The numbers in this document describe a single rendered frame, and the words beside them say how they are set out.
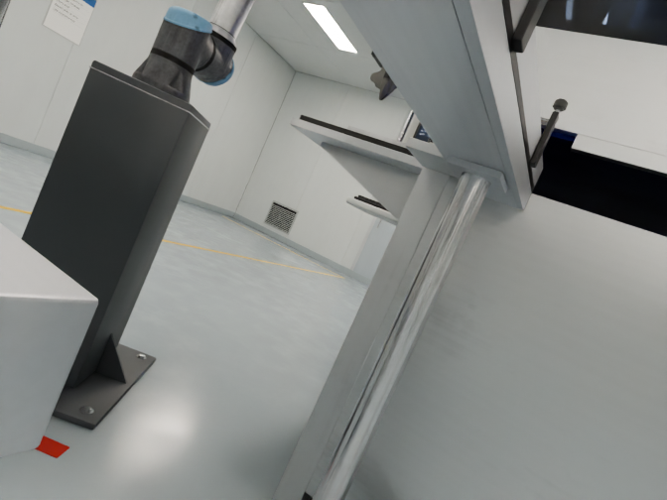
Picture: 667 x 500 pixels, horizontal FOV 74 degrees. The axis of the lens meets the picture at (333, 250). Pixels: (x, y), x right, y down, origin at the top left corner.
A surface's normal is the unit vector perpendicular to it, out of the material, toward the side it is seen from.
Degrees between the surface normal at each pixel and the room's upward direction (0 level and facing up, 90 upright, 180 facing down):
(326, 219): 90
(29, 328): 90
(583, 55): 90
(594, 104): 90
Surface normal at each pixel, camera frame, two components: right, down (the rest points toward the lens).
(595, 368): -0.43, -0.14
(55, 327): 0.80, 0.39
